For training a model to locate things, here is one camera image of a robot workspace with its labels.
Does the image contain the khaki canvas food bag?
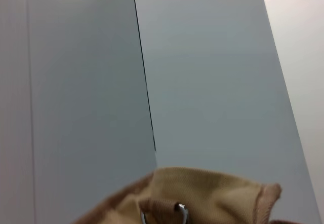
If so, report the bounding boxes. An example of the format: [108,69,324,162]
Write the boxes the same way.
[73,166,283,224]

